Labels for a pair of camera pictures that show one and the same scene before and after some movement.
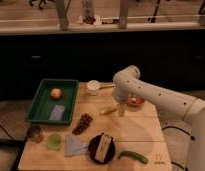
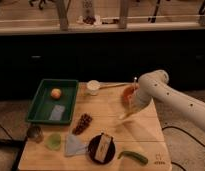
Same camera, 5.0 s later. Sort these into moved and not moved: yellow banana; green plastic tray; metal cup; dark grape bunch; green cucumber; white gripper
Moved: yellow banana; white gripper
Not moved: green plastic tray; green cucumber; dark grape bunch; metal cup
